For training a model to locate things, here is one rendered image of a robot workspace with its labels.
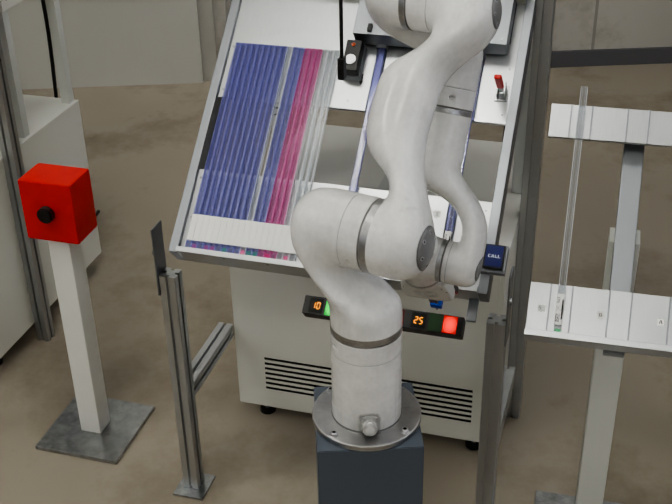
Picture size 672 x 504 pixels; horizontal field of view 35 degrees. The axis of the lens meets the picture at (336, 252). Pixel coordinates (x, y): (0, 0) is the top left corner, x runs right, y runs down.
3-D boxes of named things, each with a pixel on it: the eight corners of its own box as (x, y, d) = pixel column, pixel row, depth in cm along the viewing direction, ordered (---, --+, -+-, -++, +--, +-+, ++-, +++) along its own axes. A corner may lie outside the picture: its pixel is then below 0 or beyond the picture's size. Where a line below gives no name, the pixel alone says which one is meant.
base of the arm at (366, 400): (427, 448, 177) (430, 358, 168) (314, 454, 177) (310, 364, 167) (414, 379, 194) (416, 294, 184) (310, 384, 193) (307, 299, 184)
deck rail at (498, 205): (489, 302, 220) (487, 294, 214) (479, 301, 221) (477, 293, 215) (538, 1, 240) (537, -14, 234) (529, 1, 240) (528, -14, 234)
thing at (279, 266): (479, 301, 221) (476, 292, 214) (185, 261, 237) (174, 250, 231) (480, 295, 221) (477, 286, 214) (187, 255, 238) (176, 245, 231)
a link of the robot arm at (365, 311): (382, 356, 169) (383, 224, 157) (282, 326, 177) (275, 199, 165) (414, 318, 178) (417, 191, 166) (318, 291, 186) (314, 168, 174)
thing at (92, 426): (116, 465, 279) (74, 202, 240) (35, 449, 285) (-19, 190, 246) (155, 409, 299) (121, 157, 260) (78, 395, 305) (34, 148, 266)
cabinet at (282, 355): (492, 464, 277) (507, 259, 246) (240, 419, 294) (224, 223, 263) (525, 327, 331) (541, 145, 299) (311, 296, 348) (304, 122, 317)
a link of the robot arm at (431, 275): (454, 250, 195) (406, 239, 198) (447, 225, 183) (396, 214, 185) (442, 292, 193) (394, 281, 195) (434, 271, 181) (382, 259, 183)
